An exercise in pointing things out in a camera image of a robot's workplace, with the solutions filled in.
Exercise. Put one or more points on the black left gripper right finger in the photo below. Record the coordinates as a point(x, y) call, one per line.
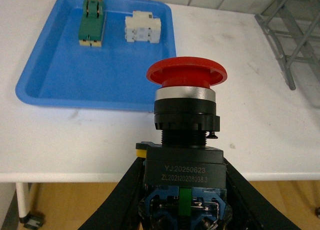
point(250, 210)

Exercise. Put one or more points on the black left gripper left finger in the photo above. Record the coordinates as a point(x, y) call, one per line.
point(120, 211)

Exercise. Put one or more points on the red emergency push button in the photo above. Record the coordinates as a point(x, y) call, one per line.
point(184, 179)

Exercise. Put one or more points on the grey metal mesh rack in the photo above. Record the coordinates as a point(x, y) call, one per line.
point(292, 30)

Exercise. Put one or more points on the white table leg with caster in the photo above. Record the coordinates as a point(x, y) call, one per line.
point(29, 221)

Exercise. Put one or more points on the blue plastic tray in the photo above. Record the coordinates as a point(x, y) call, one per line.
point(62, 73)

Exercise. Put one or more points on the white terminal block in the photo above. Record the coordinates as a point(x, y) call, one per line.
point(142, 26)

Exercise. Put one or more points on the green knife switch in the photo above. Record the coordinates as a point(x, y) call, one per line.
point(92, 23)

